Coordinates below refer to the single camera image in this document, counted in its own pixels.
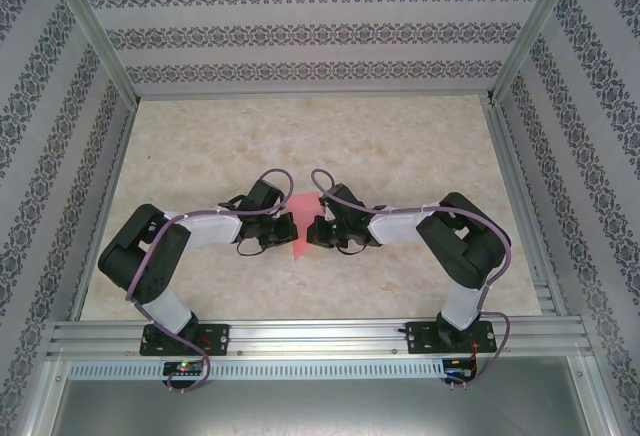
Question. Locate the pink cloth sheet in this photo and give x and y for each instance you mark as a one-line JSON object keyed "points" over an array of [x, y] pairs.
{"points": [[302, 206]]}

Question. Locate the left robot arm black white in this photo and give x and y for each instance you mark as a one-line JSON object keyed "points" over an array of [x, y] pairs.
{"points": [[140, 256]]}

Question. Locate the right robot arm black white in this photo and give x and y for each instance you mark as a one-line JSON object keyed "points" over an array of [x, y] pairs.
{"points": [[465, 251]]}

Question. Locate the grey metal sheet panel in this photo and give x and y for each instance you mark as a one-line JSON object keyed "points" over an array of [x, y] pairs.
{"points": [[320, 411]]}

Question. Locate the small circuit board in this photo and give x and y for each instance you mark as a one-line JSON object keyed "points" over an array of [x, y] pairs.
{"points": [[457, 371], [182, 368]]}

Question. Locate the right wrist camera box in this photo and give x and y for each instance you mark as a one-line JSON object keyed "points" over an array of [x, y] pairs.
{"points": [[327, 211]]}

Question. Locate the aluminium mounting rail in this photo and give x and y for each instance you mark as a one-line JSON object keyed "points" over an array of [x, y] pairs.
{"points": [[320, 336]]}

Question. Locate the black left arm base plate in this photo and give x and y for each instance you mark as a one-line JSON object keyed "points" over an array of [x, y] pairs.
{"points": [[217, 338]]}

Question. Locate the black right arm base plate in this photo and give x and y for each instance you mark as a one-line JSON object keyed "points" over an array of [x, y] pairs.
{"points": [[420, 338]]}

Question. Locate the aluminium side rail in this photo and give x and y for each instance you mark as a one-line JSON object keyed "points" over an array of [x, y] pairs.
{"points": [[107, 196], [524, 206]]}

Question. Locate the aluminium frame post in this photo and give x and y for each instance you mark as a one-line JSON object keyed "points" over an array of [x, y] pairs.
{"points": [[102, 36], [527, 36]]}

